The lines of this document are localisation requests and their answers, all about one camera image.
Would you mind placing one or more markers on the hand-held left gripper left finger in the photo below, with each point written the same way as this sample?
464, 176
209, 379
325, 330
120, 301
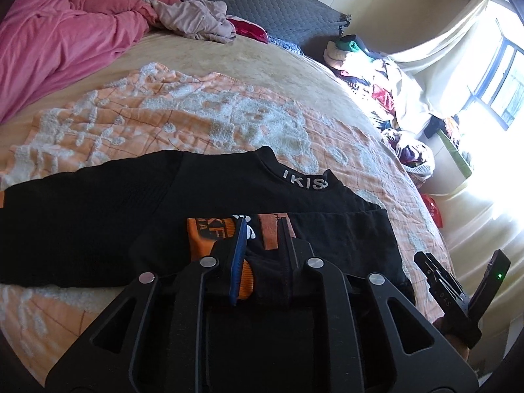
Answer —
238, 256

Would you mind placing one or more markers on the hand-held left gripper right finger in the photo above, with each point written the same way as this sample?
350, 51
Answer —
297, 256

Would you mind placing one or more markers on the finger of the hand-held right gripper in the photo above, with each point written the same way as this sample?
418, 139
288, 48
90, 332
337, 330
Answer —
436, 272

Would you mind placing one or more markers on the black long-sleeve shirt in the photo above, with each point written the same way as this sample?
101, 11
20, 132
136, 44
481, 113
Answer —
123, 213

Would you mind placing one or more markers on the pile of mixed clothes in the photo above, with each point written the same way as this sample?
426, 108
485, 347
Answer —
385, 90

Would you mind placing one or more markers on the red bag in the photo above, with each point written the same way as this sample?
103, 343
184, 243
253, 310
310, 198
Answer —
434, 211

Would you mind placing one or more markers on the cardboard box with green edge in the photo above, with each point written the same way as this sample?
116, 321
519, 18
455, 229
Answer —
446, 163

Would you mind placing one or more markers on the orange and white tufted blanket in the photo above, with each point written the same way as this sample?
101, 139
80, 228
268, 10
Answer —
184, 106

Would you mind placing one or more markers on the bed with beige sheet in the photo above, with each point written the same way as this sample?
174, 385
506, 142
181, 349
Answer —
245, 59

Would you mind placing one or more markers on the window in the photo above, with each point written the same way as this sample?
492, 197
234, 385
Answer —
503, 82

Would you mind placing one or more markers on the cream curtain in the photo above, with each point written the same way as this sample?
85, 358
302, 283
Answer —
442, 61

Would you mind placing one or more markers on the blue patterned cloth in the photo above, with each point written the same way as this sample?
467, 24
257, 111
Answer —
286, 45

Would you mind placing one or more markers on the green garment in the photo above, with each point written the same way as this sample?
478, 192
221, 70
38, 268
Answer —
347, 45

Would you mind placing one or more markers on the red cloth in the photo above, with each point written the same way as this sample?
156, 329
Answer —
249, 29

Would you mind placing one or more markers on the crumpled beige garment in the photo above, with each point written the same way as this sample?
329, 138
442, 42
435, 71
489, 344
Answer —
192, 18

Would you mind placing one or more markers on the grey quilted pillow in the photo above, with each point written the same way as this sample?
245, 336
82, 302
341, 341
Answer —
262, 0

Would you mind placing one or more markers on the pink duvet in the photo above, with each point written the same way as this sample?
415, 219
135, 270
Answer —
61, 37

